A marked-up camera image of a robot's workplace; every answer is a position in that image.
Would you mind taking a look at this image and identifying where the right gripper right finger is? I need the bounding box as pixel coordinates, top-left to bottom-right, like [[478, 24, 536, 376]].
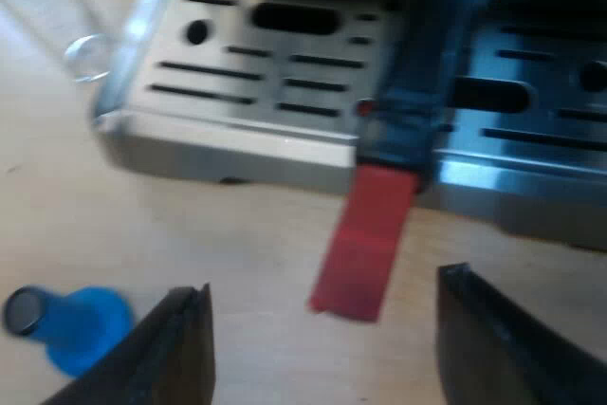
[[436, 261, 607, 405]]

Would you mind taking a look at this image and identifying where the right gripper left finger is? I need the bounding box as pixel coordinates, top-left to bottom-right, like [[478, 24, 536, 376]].
[[41, 283, 217, 405]]

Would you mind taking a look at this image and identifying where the bright blue tamper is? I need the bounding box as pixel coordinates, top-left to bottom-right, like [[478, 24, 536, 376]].
[[2, 285, 137, 377]]

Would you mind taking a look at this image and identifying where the steel espresso machine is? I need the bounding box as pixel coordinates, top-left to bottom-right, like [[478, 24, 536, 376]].
[[89, 0, 607, 252]]

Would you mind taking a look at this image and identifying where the clear measuring glass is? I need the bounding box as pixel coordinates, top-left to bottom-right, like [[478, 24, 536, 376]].
[[63, 34, 115, 84]]

